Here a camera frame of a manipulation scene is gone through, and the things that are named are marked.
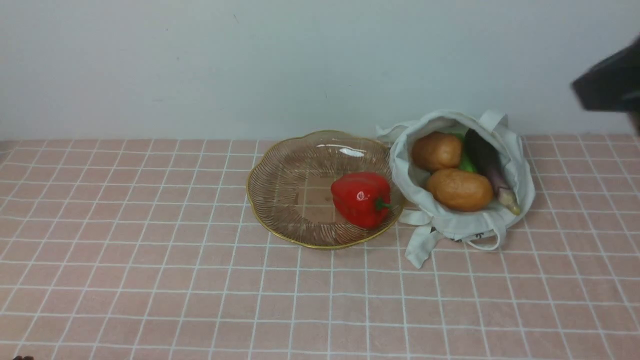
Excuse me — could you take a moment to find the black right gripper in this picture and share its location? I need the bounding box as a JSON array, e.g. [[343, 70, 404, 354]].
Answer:
[[571, 36, 640, 136]]

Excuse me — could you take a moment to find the red bell pepper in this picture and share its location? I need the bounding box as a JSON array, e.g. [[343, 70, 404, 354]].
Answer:
[[330, 172, 392, 230]]

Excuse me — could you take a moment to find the white cloth tote bag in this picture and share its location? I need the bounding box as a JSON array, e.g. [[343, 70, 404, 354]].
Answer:
[[375, 110, 537, 268]]

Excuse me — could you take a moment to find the purple eggplant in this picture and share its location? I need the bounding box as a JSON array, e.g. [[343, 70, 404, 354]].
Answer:
[[463, 129, 521, 215]]

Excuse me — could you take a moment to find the green pepper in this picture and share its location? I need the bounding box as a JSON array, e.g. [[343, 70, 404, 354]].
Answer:
[[455, 133, 478, 174]]

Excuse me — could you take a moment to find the front brown potato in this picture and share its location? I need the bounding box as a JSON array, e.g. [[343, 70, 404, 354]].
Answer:
[[425, 168, 494, 212]]

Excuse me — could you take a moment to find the brown potato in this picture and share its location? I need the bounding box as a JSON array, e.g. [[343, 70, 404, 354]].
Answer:
[[410, 131, 463, 173], [425, 168, 494, 212]]

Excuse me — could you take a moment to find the rear brown potato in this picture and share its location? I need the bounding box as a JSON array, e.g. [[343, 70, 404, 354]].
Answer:
[[410, 131, 463, 173]]

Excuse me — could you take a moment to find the glass plate with gold rim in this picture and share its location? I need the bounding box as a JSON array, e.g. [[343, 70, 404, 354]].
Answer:
[[246, 130, 406, 250]]

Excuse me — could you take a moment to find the pink grid tablecloth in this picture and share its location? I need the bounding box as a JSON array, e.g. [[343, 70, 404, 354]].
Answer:
[[0, 135, 640, 360]]

